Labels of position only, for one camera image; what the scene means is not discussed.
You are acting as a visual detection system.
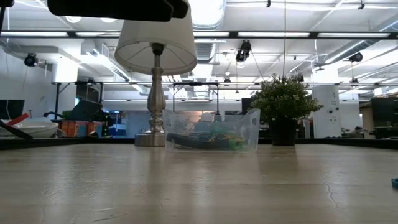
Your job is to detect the yellow rubber band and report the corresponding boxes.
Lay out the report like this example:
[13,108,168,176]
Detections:
[217,133,246,144]

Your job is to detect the black table frame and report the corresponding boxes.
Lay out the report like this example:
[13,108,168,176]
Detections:
[0,137,398,151]

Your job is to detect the black strap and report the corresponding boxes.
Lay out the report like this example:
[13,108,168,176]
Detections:
[0,119,34,141]

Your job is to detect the black ceiling camera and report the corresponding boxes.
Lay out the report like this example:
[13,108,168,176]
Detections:
[348,52,364,64]
[234,39,252,63]
[24,52,39,68]

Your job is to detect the white bowl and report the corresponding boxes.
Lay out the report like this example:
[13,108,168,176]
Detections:
[0,117,60,139]

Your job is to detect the black rack frame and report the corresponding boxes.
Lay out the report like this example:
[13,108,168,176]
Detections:
[172,82,221,116]
[51,81,105,121]

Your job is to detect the black monitor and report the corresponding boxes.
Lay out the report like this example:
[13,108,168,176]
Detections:
[0,99,25,121]
[369,97,398,139]

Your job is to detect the potted green plant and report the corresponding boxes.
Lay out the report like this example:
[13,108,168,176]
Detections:
[249,73,324,147]

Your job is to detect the thin hanging cable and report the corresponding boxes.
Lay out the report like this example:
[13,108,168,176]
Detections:
[282,0,287,78]

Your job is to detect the black overhead frame bar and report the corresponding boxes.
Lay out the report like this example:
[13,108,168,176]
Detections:
[0,30,398,40]

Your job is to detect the black tilted case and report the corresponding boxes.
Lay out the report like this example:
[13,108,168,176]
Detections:
[61,98,113,138]

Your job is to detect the white shade table lamp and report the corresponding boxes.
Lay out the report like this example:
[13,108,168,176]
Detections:
[114,6,198,147]

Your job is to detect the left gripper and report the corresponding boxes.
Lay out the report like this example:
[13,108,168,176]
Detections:
[46,0,190,23]

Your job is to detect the teal rubber band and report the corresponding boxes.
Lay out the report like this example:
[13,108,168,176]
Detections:
[186,131,217,141]

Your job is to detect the orange patterned box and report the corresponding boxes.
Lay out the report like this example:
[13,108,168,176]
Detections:
[58,120,104,138]

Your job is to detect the clear plastic bin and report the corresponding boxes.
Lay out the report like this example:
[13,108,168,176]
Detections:
[162,108,261,154]

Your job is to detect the red strip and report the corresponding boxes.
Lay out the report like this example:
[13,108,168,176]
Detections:
[5,113,31,126]

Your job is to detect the wide black rubber band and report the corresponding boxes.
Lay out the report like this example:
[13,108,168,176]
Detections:
[165,131,231,151]

